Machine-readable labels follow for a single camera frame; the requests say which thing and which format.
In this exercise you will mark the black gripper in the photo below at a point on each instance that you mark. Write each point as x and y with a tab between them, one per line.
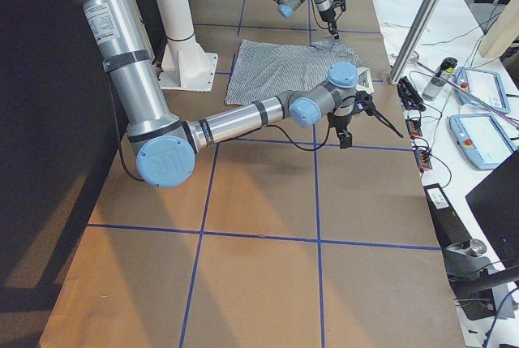
329	19
340	122

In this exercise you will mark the striped polo shirt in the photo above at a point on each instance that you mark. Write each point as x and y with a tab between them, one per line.
263	70

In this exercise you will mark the orange terminal block far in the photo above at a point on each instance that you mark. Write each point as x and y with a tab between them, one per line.
413	126

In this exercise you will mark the orange terminal block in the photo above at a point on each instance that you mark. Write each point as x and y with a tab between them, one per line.
413	126
422	153

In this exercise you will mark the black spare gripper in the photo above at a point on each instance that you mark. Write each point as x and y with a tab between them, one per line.
409	95

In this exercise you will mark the orange terminal block near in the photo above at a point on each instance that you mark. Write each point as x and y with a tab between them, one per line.
422	153

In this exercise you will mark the clear water bottle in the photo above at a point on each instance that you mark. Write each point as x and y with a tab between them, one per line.
439	79

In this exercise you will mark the near teach pendant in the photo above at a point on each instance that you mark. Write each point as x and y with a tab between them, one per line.
481	139

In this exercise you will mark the teach pendant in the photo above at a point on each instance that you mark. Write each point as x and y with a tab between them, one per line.
487	86
481	139

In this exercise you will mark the black power box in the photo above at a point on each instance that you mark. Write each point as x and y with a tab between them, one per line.
449	228

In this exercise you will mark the far teach pendant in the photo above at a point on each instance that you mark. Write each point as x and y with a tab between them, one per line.
487	86

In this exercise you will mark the black monitor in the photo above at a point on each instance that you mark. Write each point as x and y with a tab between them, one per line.
494	204

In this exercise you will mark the metal rod tool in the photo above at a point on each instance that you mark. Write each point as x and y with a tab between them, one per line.
467	98

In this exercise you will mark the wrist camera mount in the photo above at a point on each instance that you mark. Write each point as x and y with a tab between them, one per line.
363	103
339	4

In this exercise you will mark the aluminium frame post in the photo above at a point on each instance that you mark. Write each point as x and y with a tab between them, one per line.
419	24

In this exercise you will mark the white pedestal column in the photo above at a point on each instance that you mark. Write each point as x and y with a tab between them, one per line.
185	66

